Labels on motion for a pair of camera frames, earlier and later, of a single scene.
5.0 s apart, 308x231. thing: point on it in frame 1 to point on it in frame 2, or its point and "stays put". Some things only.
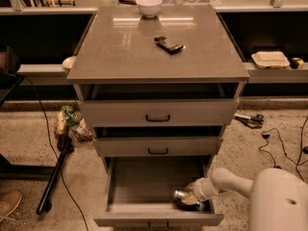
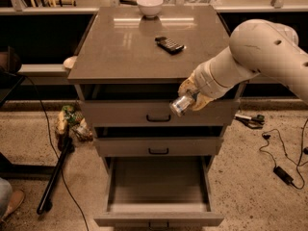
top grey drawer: (159, 105) stays put
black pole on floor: (54, 175) stays put
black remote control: (168, 45) stays put
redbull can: (178, 196) to (180, 105)
